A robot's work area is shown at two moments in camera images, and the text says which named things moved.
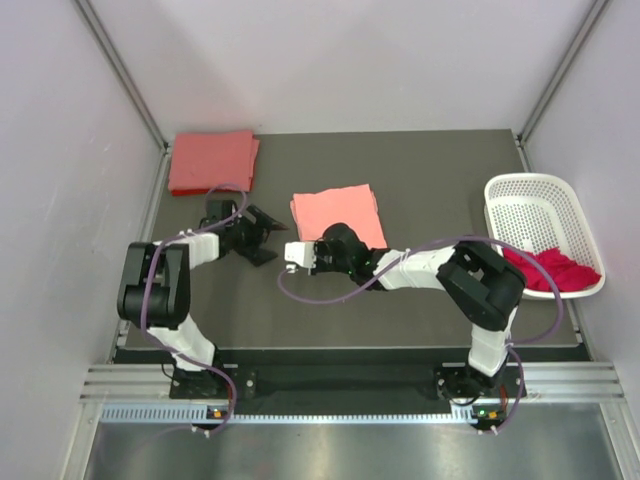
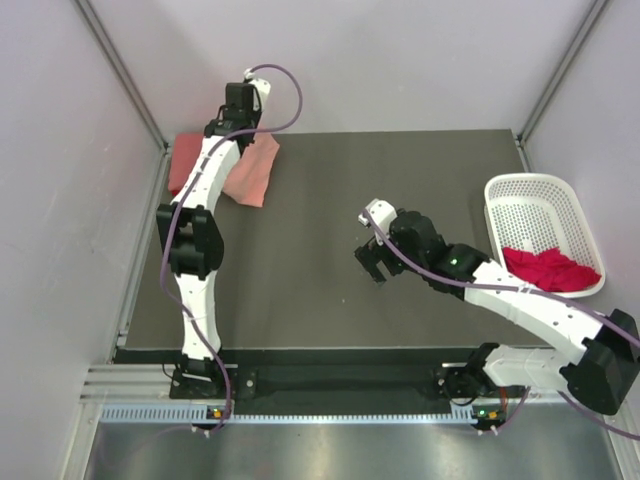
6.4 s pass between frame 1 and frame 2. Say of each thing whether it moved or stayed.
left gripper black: moved
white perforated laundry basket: stayed
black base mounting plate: stayed
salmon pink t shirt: moved
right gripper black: moved
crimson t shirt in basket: stayed
